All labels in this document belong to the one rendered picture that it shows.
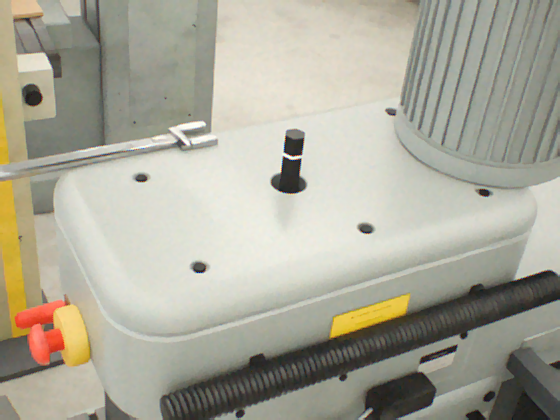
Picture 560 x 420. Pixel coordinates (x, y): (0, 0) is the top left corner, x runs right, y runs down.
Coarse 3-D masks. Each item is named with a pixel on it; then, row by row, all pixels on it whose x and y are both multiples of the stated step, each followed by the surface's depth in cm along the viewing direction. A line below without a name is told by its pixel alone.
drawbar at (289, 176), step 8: (296, 128) 82; (288, 136) 80; (296, 136) 81; (304, 136) 81; (288, 144) 81; (296, 144) 80; (288, 152) 81; (296, 152) 81; (288, 160) 82; (296, 160) 82; (288, 168) 82; (296, 168) 82; (280, 176) 83; (288, 176) 83; (296, 176) 83; (280, 184) 84; (288, 184) 83; (296, 184) 84; (288, 192) 84; (296, 192) 84
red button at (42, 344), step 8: (32, 328) 81; (40, 328) 80; (32, 336) 80; (40, 336) 80; (48, 336) 81; (56, 336) 81; (32, 344) 80; (40, 344) 79; (48, 344) 80; (56, 344) 81; (64, 344) 81; (32, 352) 81; (40, 352) 80; (48, 352) 80; (40, 360) 80; (48, 360) 80
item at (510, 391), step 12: (504, 384) 121; (516, 384) 118; (504, 396) 121; (516, 396) 119; (528, 396) 116; (492, 408) 125; (504, 408) 122; (516, 408) 119; (528, 408) 116; (540, 408) 115
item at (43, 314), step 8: (48, 304) 93; (56, 304) 93; (64, 304) 93; (24, 312) 91; (32, 312) 92; (40, 312) 92; (48, 312) 92; (16, 320) 91; (24, 320) 91; (32, 320) 91; (40, 320) 92; (48, 320) 92; (24, 328) 91
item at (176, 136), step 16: (176, 128) 89; (192, 128) 90; (112, 144) 86; (128, 144) 86; (144, 144) 86; (160, 144) 87; (176, 144) 87; (192, 144) 87; (208, 144) 88; (32, 160) 82; (48, 160) 82; (64, 160) 83; (80, 160) 83; (96, 160) 84; (0, 176) 80; (16, 176) 80
